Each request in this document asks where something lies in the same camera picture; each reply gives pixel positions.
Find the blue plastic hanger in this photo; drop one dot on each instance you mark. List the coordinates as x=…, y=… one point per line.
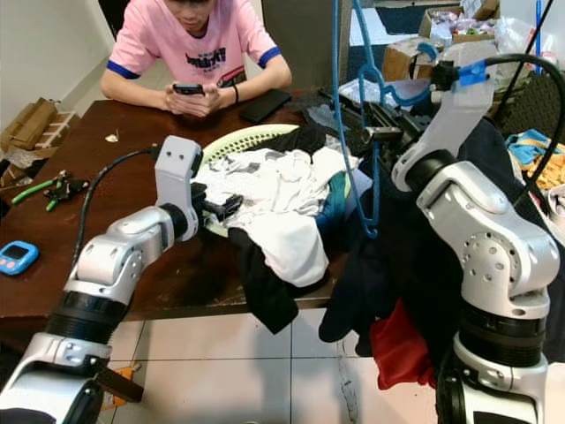
x=374, y=199

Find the black smartphone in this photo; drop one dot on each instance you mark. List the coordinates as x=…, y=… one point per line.
x=265, y=106
x=188, y=88

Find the large black garment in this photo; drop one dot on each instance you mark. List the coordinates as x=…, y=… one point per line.
x=406, y=256

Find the person left forearm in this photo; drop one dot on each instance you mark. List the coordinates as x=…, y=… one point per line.
x=256, y=87

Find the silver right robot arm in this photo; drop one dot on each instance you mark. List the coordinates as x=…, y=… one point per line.
x=485, y=247

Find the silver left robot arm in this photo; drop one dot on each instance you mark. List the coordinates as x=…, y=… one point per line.
x=106, y=265

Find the person right forearm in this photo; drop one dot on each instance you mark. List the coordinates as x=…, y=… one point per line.
x=132, y=93

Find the person left hand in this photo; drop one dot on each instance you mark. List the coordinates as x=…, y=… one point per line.
x=207, y=100

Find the person right hand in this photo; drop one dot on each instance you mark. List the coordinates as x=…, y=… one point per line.
x=178, y=100

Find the clear plastic tray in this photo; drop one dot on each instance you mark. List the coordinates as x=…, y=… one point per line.
x=357, y=93

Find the closed cardboard box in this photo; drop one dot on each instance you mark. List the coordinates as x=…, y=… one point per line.
x=397, y=62

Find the green laundry basket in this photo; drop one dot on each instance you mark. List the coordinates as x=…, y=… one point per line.
x=243, y=137

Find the teal garment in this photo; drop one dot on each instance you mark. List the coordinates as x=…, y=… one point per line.
x=334, y=203

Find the brown wooden table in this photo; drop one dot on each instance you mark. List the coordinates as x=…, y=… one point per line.
x=132, y=155

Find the open cardboard box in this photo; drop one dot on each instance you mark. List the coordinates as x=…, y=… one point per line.
x=437, y=26

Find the yellow and teal cloth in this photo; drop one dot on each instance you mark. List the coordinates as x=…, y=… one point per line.
x=530, y=146

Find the crumpled plastic bag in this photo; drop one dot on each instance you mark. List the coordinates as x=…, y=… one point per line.
x=512, y=34

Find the flat cardboard box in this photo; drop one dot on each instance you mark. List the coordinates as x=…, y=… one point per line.
x=31, y=124

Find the person in pink shirt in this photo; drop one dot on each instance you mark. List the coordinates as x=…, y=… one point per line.
x=194, y=35

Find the blue digital timer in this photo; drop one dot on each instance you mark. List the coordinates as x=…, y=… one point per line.
x=18, y=258

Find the red garment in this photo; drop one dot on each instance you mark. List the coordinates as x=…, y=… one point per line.
x=397, y=349

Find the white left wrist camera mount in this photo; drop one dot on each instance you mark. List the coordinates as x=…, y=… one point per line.
x=177, y=177

